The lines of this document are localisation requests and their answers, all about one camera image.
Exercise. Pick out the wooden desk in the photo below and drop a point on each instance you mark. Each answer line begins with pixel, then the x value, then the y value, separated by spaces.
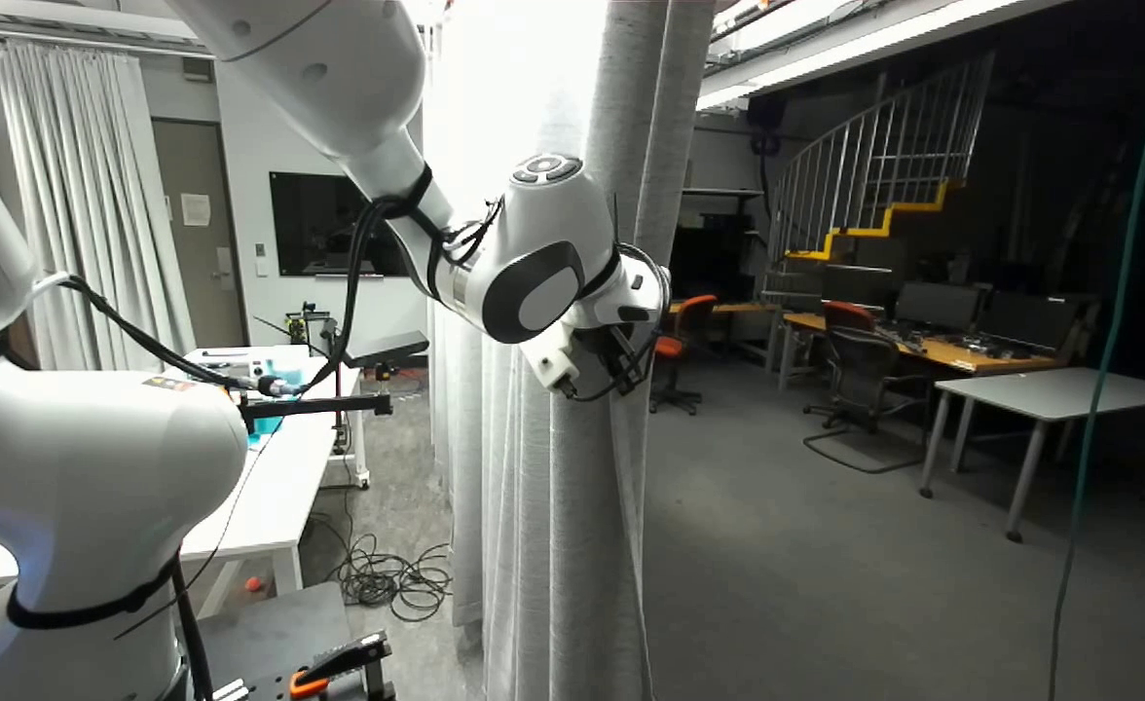
pixel 964 351

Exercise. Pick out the white work table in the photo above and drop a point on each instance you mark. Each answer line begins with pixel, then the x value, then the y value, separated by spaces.
pixel 274 480

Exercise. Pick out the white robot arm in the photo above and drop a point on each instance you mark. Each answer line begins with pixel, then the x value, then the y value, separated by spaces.
pixel 78 480

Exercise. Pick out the green black small device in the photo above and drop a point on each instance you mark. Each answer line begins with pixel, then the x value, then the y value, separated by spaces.
pixel 308 333

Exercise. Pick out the white mezzanine edge beam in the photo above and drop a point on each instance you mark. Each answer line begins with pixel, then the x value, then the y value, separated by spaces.
pixel 860 45

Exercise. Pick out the orange office chair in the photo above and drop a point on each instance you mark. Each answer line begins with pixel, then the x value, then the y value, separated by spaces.
pixel 671 346

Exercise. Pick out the black low bench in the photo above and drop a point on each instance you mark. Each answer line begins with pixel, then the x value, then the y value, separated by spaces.
pixel 383 351

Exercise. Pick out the black robot workbench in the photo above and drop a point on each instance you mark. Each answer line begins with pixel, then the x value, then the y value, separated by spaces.
pixel 261 636

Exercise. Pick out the black orange bar clamp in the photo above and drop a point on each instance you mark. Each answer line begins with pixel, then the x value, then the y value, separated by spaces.
pixel 340 667

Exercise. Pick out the teal plastic tray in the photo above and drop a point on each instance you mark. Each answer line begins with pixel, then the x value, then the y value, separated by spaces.
pixel 261 438

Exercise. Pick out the black wall monitor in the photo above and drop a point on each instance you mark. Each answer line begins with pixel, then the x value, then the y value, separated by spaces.
pixel 325 227

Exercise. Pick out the white paper sign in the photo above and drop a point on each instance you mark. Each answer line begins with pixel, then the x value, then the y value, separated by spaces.
pixel 196 206

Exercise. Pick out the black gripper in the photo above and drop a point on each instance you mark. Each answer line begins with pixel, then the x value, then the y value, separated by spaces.
pixel 616 361

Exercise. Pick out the black computer monitor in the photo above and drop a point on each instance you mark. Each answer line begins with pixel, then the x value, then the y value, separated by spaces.
pixel 1028 319
pixel 938 305

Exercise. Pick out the black sled base chair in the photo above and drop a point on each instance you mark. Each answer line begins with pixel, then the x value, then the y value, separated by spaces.
pixel 860 362

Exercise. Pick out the white pleated curtain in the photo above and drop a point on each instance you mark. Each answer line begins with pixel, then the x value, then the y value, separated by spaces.
pixel 78 194

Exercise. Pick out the grey door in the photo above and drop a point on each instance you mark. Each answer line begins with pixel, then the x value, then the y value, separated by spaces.
pixel 204 287

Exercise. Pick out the grey fabric curtain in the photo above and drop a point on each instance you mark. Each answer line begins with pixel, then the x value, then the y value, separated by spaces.
pixel 560 520

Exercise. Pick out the small orange ball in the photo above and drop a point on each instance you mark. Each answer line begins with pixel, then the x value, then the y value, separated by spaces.
pixel 255 586

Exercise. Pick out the white plastic box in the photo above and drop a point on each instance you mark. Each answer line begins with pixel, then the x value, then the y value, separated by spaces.
pixel 218 366

